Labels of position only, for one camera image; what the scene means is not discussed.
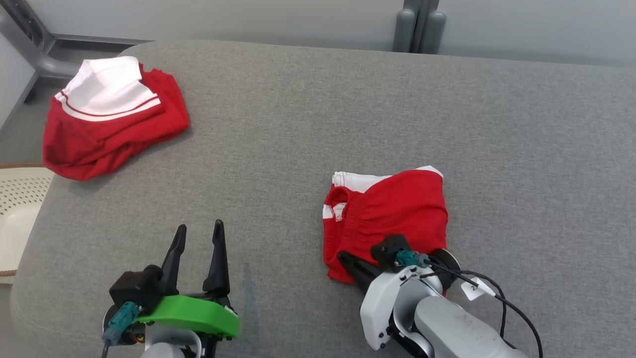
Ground cream perforated laundry basket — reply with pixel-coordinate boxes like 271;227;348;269
0;163;55;285

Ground red shorts with white trim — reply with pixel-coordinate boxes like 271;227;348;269
322;166;449;285

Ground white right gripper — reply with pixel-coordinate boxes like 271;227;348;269
338;251;443;351

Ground red shirt with white sleeves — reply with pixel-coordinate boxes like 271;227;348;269
42;56;190;181

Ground black cable with teal plug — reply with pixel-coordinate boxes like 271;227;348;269
396;251;544;358
102;302;140;358

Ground grey partition post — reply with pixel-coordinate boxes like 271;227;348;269
393;0;447;54

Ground white cable label tag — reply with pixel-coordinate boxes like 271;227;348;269
461;277;495;301

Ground grey metal frame rail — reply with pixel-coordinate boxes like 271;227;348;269
0;0;152;100

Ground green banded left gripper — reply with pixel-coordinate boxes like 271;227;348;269
139;220;240;358

